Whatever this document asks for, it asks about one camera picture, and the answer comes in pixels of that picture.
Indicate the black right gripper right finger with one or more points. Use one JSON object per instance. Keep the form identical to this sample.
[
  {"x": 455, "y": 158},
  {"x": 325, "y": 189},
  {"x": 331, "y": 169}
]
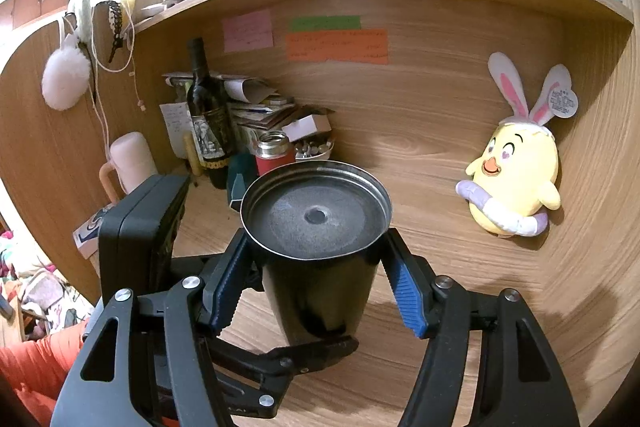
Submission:
[{"x": 489, "y": 348}]

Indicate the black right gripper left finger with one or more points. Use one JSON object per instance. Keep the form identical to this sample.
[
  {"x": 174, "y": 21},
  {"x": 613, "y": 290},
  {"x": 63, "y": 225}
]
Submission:
[{"x": 159, "y": 356}]

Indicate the black metal cup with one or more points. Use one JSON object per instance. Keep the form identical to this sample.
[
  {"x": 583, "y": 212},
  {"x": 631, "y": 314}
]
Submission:
[{"x": 318, "y": 224}]

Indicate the dark green hexagonal box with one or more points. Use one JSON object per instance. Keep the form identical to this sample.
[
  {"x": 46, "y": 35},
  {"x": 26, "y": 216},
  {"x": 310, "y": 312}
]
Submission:
[{"x": 242, "y": 172}]

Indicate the dark wine bottle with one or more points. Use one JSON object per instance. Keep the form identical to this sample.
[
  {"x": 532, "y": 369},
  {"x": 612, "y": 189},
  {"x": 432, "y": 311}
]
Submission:
[{"x": 211, "y": 122}]

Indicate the red thermos bottle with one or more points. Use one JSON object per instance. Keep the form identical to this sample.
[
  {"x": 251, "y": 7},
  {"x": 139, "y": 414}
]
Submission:
[{"x": 274, "y": 150}]

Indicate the stack of papers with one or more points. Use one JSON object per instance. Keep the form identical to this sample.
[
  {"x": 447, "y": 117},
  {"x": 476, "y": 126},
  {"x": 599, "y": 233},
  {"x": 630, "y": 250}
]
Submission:
[{"x": 254, "y": 107}]

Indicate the white fluffy pompom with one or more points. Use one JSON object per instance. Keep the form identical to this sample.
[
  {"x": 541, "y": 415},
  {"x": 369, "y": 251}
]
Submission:
[{"x": 65, "y": 78}]

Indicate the small metal bowl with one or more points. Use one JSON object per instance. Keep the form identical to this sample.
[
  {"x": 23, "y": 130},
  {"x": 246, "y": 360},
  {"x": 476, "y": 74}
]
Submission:
[{"x": 315, "y": 149}]

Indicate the yellow chick plush toy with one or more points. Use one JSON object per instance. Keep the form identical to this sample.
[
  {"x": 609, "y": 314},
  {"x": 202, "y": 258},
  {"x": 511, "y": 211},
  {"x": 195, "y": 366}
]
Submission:
[{"x": 511, "y": 187}]

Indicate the small white cardboard box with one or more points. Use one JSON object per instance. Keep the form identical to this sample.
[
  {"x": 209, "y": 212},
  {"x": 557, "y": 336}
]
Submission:
[{"x": 307, "y": 126}]

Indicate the pink sticky note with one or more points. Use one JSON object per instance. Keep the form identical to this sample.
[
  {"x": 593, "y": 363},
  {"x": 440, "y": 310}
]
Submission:
[{"x": 248, "y": 32}]

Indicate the green sticky note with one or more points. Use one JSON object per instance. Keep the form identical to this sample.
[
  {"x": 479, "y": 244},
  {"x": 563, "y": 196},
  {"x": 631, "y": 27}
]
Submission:
[{"x": 323, "y": 23}]

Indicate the orange sticky note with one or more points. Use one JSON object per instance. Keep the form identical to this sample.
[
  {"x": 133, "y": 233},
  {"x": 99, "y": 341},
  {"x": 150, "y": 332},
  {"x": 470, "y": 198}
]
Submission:
[{"x": 368, "y": 46}]

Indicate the pink mug with handle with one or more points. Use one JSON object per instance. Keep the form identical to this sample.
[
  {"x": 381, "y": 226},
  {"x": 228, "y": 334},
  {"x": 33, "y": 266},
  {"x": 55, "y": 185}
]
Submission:
[{"x": 131, "y": 159}]

